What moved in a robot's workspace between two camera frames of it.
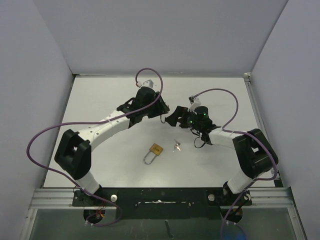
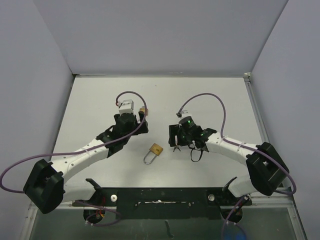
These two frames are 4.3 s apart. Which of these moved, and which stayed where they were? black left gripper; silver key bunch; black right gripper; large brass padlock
Moved: black left gripper; black right gripper
Stayed: large brass padlock; silver key bunch
